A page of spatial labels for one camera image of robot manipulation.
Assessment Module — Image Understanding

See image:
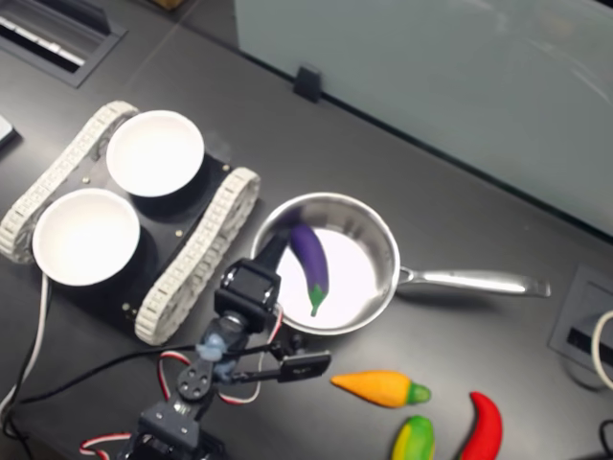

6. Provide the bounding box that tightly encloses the tracked vehicle with white tracks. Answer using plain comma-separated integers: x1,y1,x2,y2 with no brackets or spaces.
0,99,262,347

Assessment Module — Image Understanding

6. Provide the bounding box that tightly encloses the black partition clip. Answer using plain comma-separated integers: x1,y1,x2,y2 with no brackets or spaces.
291,63,322,103

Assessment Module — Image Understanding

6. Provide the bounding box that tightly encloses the black gripper camera board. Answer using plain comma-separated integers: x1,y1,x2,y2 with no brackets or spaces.
265,333,332,384

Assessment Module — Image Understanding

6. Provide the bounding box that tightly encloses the steel pan with long handle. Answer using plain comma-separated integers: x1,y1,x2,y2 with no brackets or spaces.
249,191,552,336

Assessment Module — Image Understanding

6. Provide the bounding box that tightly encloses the pale grey putty lump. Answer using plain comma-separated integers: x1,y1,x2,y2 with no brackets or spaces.
193,333,237,384

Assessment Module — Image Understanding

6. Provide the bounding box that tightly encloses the white vehicle cable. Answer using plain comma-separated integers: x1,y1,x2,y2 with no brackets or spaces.
0,275,52,432

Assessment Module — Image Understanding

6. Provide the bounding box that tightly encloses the yellow green toy corn cob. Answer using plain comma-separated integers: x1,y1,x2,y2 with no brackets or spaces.
391,415,436,460

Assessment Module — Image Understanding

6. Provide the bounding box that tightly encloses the orange toy carrot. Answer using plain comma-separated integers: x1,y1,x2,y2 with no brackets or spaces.
329,370,432,409

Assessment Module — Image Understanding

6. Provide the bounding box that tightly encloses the grey table socket box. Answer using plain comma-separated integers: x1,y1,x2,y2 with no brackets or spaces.
548,263,613,370

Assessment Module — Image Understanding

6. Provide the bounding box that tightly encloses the red toy chilli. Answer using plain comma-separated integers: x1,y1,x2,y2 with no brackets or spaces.
457,391,504,460

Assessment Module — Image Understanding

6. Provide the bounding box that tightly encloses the white cable with plug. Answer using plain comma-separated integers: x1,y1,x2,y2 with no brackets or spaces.
591,310,613,390

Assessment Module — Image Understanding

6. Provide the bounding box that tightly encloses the long black cable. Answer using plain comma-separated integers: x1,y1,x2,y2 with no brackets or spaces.
0,343,202,442

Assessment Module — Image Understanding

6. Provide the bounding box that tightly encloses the frosted glass partition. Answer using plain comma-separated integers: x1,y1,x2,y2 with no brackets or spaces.
233,0,613,239

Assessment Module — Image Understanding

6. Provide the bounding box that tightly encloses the purple toy aubergine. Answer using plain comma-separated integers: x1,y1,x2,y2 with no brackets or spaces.
289,222,330,318

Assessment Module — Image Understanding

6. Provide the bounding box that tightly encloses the white bowl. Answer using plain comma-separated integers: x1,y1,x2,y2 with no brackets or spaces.
105,109,206,197
32,187,142,288

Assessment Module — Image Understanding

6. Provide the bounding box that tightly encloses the black table cable hatch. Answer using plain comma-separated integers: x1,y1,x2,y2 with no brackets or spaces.
0,0,129,89

